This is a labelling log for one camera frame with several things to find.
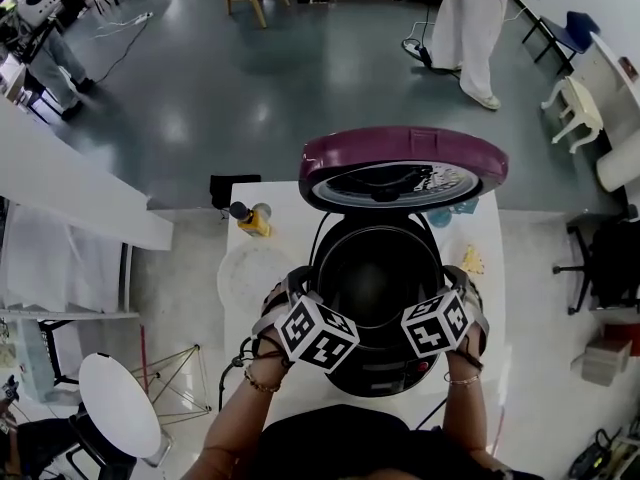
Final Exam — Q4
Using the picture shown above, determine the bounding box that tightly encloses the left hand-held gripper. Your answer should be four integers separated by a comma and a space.
273, 265, 361, 374

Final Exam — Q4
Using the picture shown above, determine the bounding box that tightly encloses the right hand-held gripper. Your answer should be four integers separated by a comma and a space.
401, 265, 491, 360

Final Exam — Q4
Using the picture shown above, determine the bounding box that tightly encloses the black pot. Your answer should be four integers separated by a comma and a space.
313, 224, 446, 330

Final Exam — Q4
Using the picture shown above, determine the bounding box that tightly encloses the black rice cooker purple lid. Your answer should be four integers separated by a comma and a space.
298, 126, 510, 398

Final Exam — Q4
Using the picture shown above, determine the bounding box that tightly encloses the person's left forearm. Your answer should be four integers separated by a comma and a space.
180, 340, 296, 480

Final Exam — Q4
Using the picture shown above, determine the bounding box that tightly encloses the person's right forearm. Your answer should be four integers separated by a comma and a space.
441, 345, 507, 472

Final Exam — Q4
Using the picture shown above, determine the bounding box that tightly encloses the person's left hand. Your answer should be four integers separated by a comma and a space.
251, 279, 291, 354

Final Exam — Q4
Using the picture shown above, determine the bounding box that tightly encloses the round white board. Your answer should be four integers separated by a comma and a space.
217, 244, 297, 320

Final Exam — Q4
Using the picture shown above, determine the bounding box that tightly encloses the yellow bottle black cap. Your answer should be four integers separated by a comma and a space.
229, 200, 274, 239

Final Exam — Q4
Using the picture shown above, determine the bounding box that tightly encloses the black bag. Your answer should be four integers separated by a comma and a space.
209, 173, 263, 210

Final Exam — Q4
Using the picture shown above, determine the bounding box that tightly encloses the black office chair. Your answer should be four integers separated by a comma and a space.
551, 204, 640, 317

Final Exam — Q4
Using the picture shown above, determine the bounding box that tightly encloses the cardboard box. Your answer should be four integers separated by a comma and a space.
569, 336, 634, 388

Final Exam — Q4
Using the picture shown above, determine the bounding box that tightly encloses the person's black shirt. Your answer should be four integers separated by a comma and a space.
248, 404, 547, 480

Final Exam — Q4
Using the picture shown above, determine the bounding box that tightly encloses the red box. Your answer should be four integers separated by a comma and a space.
601, 321, 640, 358

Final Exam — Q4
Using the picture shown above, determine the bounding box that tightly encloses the small white stool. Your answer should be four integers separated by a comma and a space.
540, 75, 606, 156

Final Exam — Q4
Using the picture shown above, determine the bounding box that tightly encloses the round white side table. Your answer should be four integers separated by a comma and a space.
78, 351, 163, 460

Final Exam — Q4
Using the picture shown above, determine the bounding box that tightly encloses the white curved counter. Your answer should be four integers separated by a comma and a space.
588, 29, 640, 194

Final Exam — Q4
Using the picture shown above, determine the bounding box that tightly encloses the white power strip black plug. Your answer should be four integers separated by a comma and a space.
401, 38, 434, 68

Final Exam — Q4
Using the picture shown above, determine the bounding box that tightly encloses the long white desk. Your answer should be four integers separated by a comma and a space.
0, 96, 175, 253

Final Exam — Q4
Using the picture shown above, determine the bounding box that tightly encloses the blue chair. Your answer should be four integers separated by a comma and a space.
521, 10, 602, 77

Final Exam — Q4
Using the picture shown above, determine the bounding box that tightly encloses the black cord wristband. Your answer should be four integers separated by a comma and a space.
251, 334, 295, 370

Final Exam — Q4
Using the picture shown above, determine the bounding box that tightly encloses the black hair tie wristband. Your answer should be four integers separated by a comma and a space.
460, 340, 486, 372

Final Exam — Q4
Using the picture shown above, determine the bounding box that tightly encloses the beaded bracelet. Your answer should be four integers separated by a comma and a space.
242, 366, 282, 395

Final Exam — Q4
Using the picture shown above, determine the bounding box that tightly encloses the metal wire frame stand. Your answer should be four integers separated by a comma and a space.
129, 343, 214, 427

